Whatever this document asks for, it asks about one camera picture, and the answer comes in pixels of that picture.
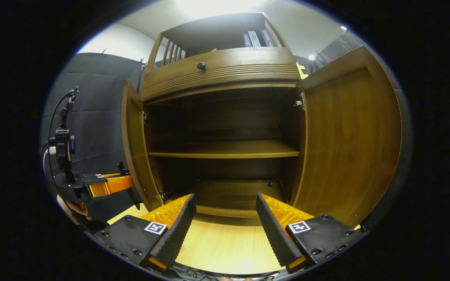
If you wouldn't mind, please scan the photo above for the black cable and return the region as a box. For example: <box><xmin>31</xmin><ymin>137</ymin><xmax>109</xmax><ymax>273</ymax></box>
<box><xmin>48</xmin><ymin>89</ymin><xmax>78</xmax><ymax>188</ymax></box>

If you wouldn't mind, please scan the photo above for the wooden inner shelf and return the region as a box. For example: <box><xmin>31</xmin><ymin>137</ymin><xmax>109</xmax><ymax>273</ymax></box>
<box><xmin>148</xmin><ymin>139</ymin><xmax>300</xmax><ymax>159</ymax></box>

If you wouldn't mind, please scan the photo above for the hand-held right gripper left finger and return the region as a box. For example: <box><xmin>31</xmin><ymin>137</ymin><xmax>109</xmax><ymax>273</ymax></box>
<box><xmin>92</xmin><ymin>193</ymin><xmax>196</xmax><ymax>273</ymax></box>

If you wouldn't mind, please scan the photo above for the grey book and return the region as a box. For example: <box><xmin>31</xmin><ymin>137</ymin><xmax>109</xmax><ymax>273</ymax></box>
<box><xmin>248</xmin><ymin>30</ymin><xmax>263</xmax><ymax>48</ymax></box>

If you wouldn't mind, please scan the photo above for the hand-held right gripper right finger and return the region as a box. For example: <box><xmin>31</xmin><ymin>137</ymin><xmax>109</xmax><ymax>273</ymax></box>
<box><xmin>255</xmin><ymin>192</ymin><xmax>367</xmax><ymax>274</ymax></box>

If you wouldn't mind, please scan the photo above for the large ceiling light panel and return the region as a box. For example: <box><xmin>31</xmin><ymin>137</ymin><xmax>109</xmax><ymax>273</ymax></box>
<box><xmin>176</xmin><ymin>0</ymin><xmax>264</xmax><ymax>18</ymax></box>

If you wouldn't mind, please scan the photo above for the wooden drawer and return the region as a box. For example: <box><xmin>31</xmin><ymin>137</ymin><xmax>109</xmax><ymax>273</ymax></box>
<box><xmin>140</xmin><ymin>47</ymin><xmax>302</xmax><ymax>103</ymax></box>

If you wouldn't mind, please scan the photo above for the wooden double-door shoe cabinet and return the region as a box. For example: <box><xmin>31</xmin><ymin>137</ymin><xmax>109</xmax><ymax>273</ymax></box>
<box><xmin>120</xmin><ymin>12</ymin><xmax>402</xmax><ymax>229</ymax></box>

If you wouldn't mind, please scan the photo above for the wooden shoe cabinet door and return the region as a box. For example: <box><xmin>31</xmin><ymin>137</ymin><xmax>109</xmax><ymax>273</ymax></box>
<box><xmin>289</xmin><ymin>45</ymin><xmax>402</xmax><ymax>229</ymax></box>
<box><xmin>120</xmin><ymin>80</ymin><xmax>164</xmax><ymax>211</ymax></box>

